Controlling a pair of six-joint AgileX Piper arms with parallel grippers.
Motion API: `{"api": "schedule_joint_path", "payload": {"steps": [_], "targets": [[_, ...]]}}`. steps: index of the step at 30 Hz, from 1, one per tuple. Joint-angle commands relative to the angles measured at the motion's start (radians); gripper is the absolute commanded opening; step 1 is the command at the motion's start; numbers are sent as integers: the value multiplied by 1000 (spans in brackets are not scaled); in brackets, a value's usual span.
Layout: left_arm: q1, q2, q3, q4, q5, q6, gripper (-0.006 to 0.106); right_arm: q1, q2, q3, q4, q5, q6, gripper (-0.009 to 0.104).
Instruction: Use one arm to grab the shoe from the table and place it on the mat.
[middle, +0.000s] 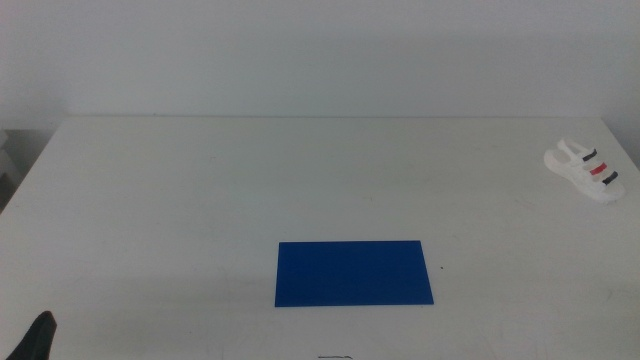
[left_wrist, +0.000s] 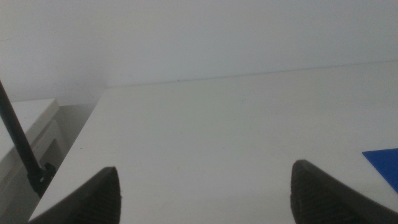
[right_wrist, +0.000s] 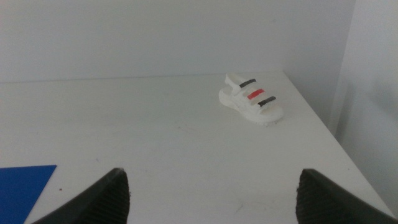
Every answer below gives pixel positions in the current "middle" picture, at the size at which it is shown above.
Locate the blue rectangular mat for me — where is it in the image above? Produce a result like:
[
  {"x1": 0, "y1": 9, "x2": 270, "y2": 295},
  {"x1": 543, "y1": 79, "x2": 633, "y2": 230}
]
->
[{"x1": 274, "y1": 240, "x2": 435, "y2": 308}]

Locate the white strappy sandal shoe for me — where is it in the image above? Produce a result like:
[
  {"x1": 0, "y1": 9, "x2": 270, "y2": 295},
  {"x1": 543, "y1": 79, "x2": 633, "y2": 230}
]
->
[{"x1": 543, "y1": 138, "x2": 627, "y2": 205}]

